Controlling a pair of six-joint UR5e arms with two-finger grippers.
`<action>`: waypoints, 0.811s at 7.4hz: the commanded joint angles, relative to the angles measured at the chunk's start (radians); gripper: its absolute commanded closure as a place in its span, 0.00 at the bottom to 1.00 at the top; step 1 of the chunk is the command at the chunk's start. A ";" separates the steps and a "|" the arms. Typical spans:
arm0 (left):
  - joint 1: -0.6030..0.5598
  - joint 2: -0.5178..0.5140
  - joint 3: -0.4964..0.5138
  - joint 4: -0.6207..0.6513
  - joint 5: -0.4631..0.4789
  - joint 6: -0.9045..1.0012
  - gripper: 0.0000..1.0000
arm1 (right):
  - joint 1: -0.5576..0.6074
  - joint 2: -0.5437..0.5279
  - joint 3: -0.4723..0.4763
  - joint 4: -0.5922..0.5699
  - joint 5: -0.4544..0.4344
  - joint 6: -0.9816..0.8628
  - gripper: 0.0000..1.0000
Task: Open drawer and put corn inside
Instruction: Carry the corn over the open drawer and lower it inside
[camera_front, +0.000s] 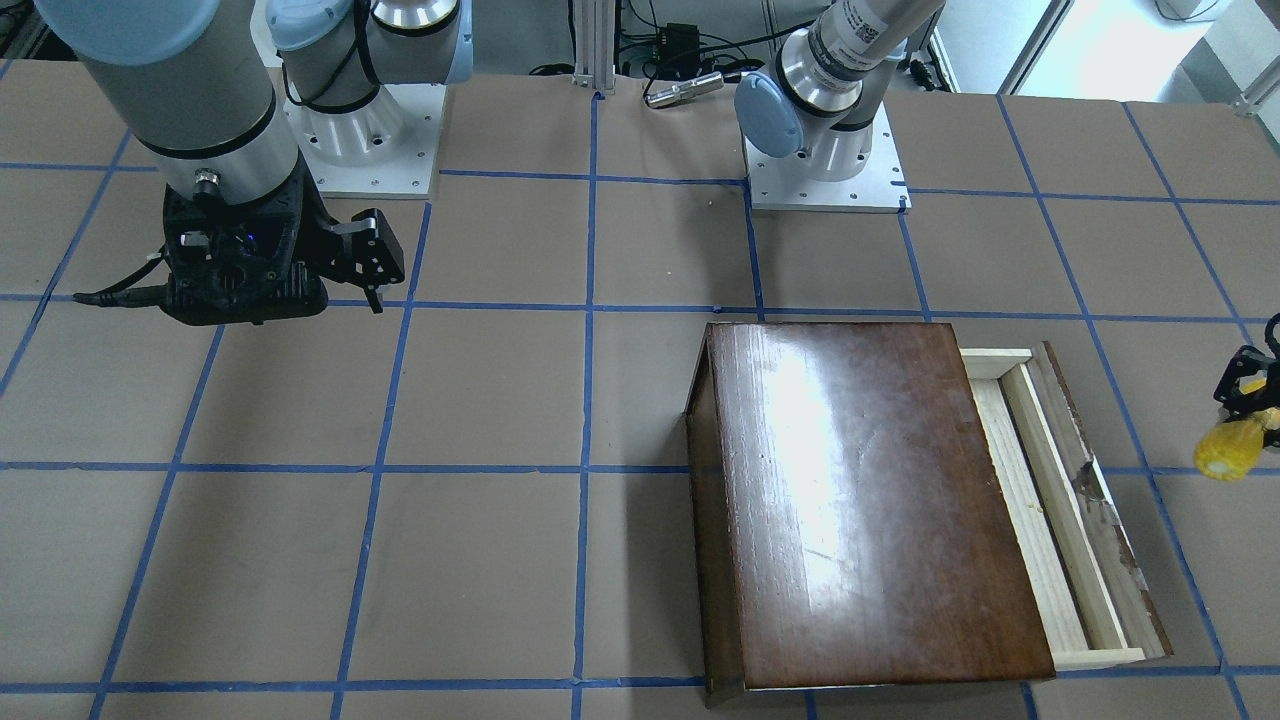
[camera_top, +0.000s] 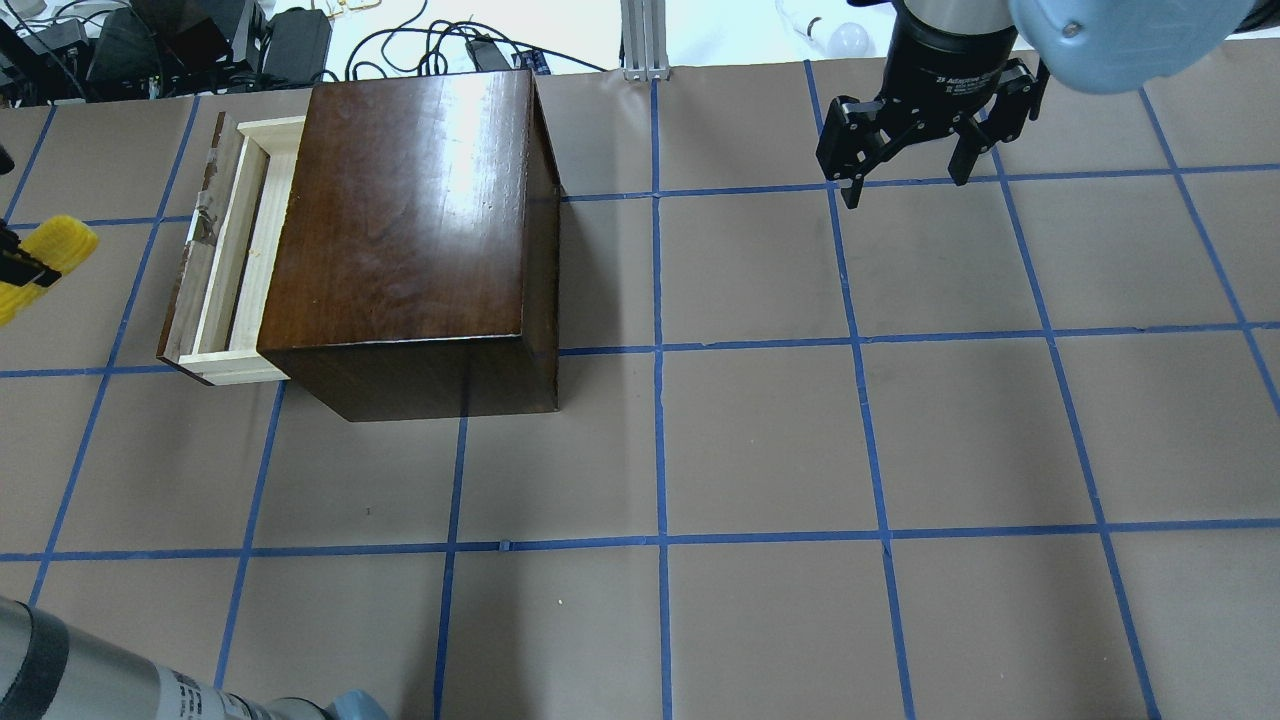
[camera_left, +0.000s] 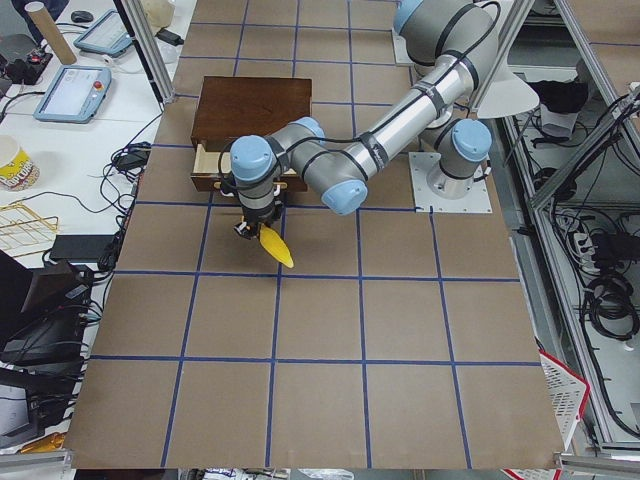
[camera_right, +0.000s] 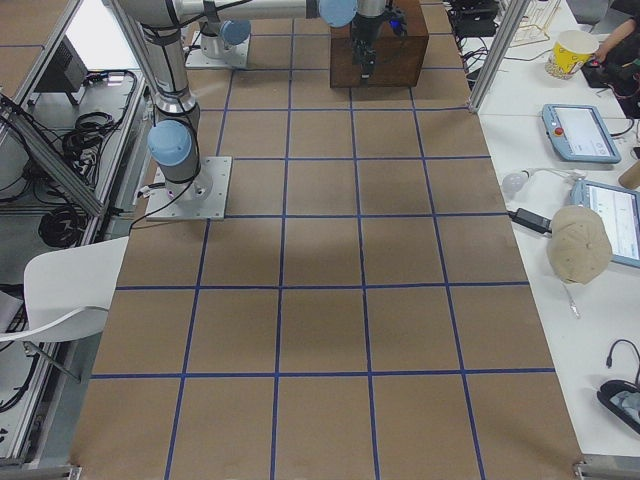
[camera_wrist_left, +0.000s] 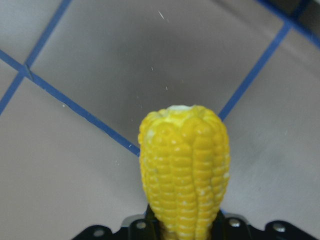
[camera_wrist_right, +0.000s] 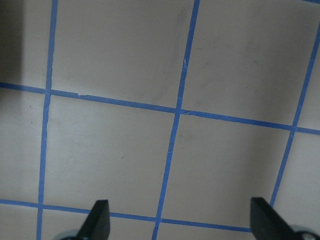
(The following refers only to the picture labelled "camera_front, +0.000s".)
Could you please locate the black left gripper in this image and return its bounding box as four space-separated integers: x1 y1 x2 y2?
1213 313 1279 421

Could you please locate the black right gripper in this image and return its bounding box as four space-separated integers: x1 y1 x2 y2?
270 184 406 314

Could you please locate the yellow corn cob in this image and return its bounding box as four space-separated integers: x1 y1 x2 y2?
1193 407 1279 482

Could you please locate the light wood drawer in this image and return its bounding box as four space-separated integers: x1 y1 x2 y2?
961 342 1174 671

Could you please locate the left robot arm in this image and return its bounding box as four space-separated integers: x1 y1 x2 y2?
733 1 945 191

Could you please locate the dark wooden drawer cabinet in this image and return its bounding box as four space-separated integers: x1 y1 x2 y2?
684 322 1056 707

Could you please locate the silver cylinder tool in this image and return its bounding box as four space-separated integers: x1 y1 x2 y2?
643 70 724 110

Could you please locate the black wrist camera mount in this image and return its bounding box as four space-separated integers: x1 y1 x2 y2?
73 163 328 325

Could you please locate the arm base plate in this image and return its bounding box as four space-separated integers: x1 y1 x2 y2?
742 105 913 214
282 85 448 200

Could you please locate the aluminium frame post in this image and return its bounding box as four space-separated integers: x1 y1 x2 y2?
570 0 617 99

